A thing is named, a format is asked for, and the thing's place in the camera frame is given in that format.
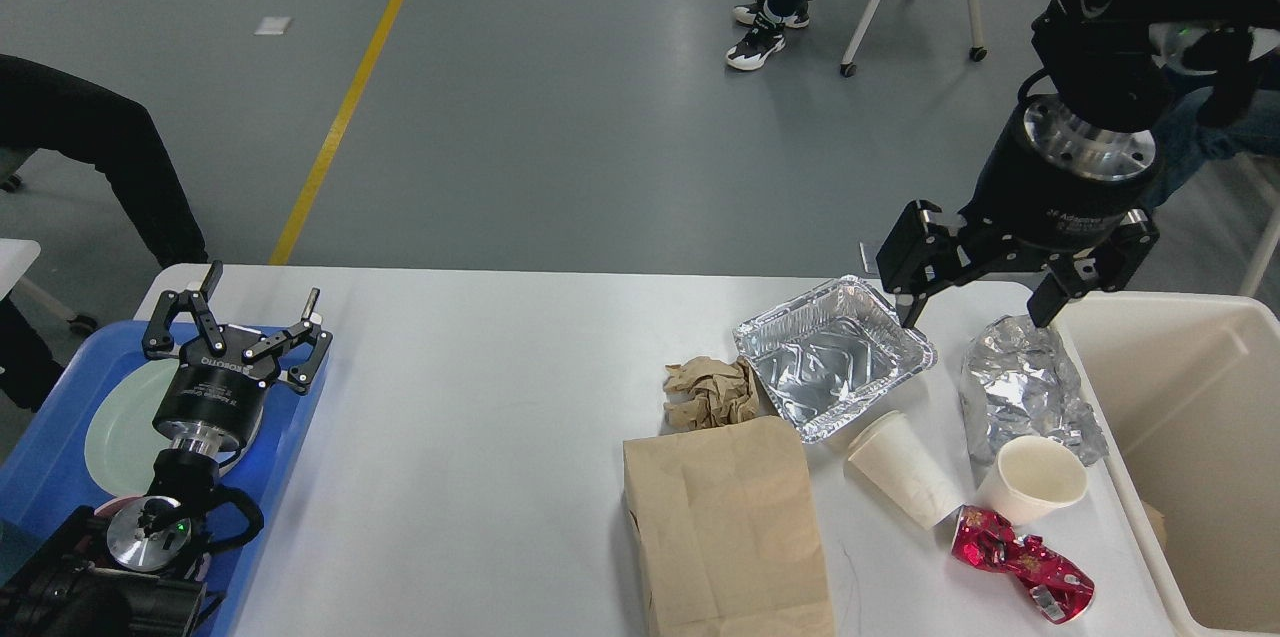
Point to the beige plastic bin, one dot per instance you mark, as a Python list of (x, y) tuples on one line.
[(1187, 388)]

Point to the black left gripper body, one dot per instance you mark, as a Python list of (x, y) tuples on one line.
[(221, 394)]

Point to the blue plastic tray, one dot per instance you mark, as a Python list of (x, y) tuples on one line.
[(45, 477)]

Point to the person in blue jeans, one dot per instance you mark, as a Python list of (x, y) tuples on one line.
[(1185, 144)]

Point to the green plate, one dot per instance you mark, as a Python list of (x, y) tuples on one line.
[(121, 444)]

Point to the crumpled brown paper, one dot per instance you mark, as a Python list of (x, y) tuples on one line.
[(708, 393)]

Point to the pink mug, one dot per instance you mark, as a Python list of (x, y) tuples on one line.
[(114, 506)]

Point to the red foil wrapper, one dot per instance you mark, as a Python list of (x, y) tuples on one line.
[(1054, 585)]

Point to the seated person in black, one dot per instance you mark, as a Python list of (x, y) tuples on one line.
[(43, 108)]

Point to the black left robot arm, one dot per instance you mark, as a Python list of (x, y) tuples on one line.
[(136, 504)]

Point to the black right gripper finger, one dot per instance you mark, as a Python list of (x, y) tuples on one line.
[(1107, 267), (928, 251)]

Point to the white paper on floor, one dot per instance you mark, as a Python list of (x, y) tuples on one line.
[(273, 26)]

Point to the upright white paper cup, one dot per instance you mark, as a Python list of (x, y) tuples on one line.
[(1031, 477)]

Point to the floor socket plate left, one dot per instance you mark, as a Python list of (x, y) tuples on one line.
[(869, 251)]

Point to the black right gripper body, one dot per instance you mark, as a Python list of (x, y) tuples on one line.
[(1055, 183)]

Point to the brown paper bag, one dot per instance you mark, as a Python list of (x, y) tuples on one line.
[(727, 534)]

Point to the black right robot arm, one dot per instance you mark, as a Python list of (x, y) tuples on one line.
[(1104, 57)]

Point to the pink plate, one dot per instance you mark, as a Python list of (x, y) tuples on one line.
[(241, 425)]

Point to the aluminium foil tray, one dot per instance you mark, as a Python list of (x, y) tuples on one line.
[(829, 355)]

